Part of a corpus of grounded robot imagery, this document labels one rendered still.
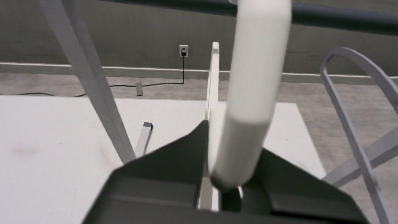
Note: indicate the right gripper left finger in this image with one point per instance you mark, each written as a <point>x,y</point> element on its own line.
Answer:
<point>171,172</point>

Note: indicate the grey rail rack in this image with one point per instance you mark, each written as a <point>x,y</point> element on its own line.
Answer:
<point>68,24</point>

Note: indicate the white wire hanger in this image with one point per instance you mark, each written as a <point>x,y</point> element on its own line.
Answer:
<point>238,129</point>

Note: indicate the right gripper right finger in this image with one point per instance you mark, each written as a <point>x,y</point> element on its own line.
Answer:
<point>279,188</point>

